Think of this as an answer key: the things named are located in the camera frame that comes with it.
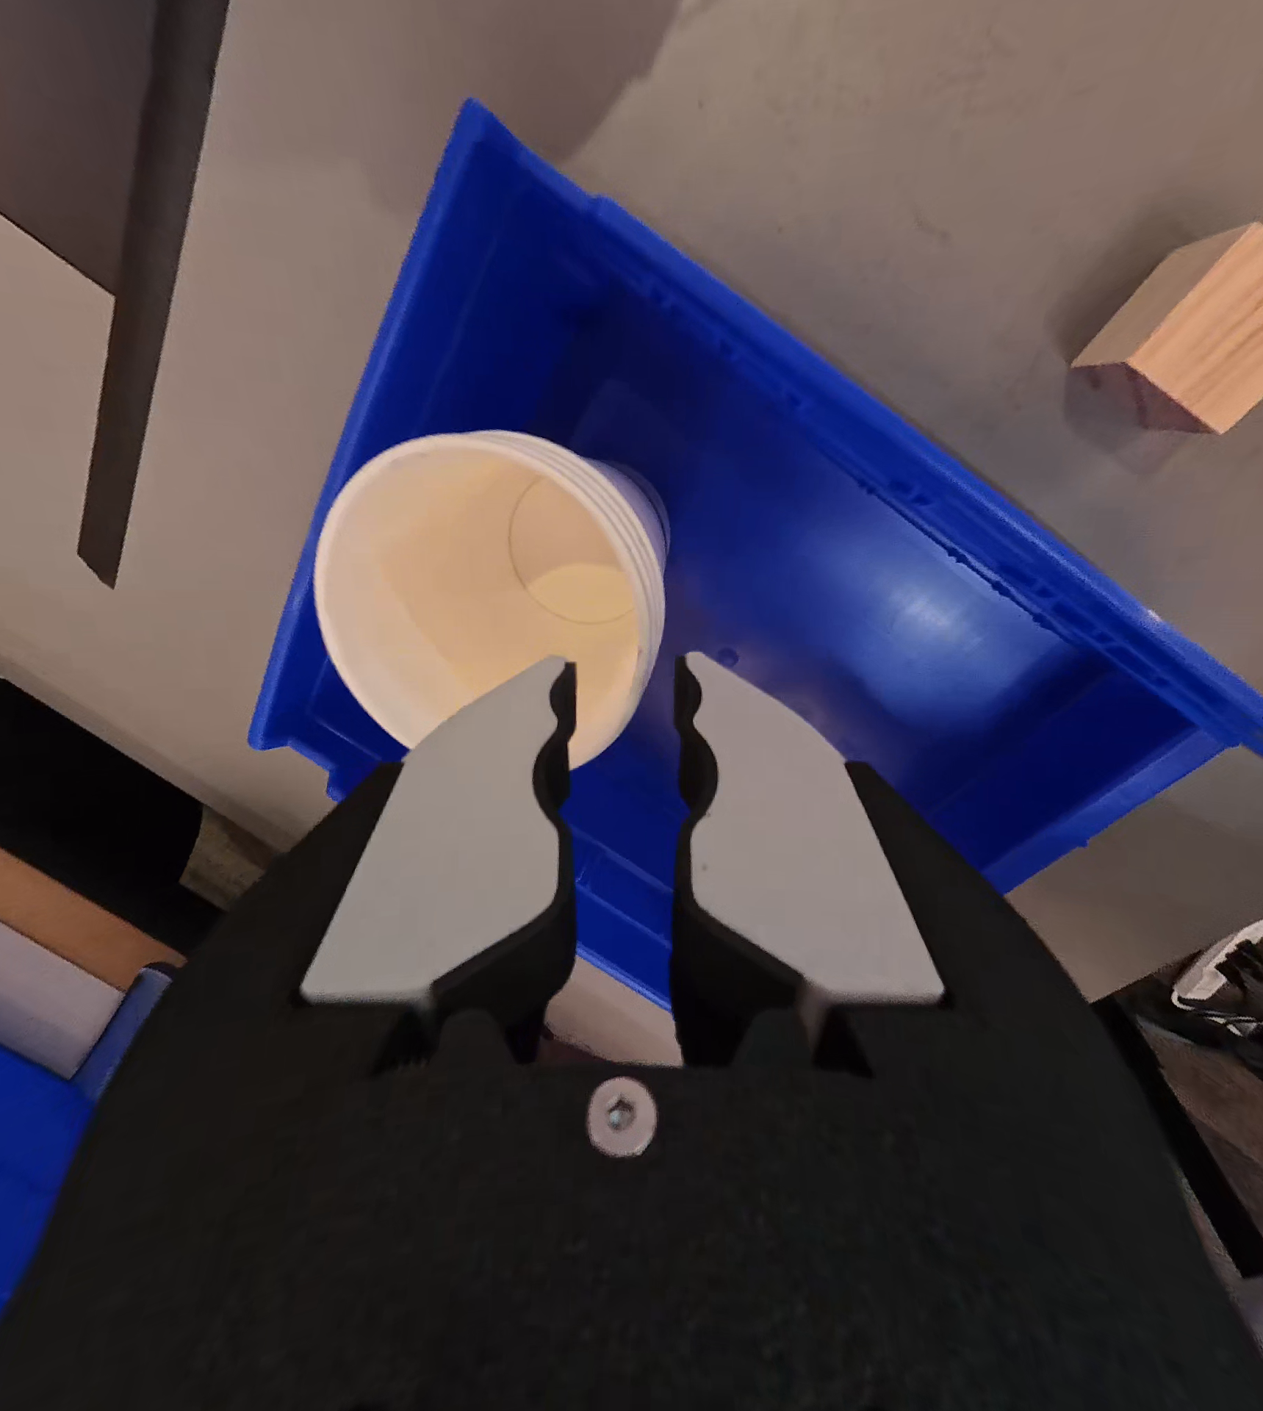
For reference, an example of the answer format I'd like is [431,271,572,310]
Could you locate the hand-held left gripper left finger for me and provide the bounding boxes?
[302,657,579,1075]

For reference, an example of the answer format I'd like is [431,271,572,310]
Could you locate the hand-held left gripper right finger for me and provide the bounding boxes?
[672,649,946,1075]

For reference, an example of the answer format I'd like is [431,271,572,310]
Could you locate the wooden cube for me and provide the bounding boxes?
[1070,220,1263,436]

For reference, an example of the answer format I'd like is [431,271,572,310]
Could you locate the white power strip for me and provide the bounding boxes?
[1171,908,1263,1006]

